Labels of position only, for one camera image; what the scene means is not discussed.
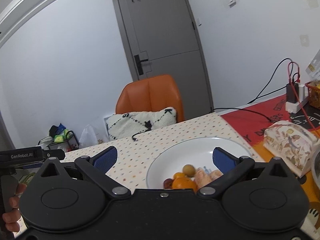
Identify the white black patterned cushion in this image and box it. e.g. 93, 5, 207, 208
105, 107, 177, 140

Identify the black door handle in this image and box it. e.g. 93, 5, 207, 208
134, 54, 149, 75

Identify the large orange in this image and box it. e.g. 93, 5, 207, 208
171, 177, 198, 192

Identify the person left hand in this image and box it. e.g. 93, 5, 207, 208
2, 183, 27, 232

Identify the peeled pomelo segment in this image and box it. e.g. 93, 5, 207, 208
204, 170, 223, 185
194, 168, 212, 189

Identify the floral polka dot tablecloth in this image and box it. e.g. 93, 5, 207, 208
64, 113, 263, 191

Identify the translucent plastic bag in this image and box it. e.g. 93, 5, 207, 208
79, 125, 104, 148

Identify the black cable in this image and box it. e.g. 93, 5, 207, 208
211, 57, 293, 124

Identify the yellow snack bag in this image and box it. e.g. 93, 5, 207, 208
306, 50, 320, 82

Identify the black metal shelf rack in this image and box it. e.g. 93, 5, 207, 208
38, 124, 80, 152

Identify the stainless steel bowl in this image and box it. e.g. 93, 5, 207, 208
311, 152, 319, 191

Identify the white ceramic plate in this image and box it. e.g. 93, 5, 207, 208
146, 137, 252, 189

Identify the black charger adapter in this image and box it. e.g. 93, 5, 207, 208
286, 82, 299, 103

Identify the floral tissue box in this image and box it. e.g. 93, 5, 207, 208
263, 120, 319, 178

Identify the white power strip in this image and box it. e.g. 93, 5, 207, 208
285, 83, 308, 114

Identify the grey door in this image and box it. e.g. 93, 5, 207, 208
112, 0, 214, 119

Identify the red plastic basket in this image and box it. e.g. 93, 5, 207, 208
305, 81, 320, 109

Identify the red printed table mat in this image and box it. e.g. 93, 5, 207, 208
220, 95, 319, 230

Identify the small orange tangerine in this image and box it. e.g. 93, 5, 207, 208
173, 172, 185, 180

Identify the orange leather chair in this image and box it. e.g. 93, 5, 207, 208
115, 74, 185, 122

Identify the red cable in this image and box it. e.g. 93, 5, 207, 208
286, 61, 320, 139

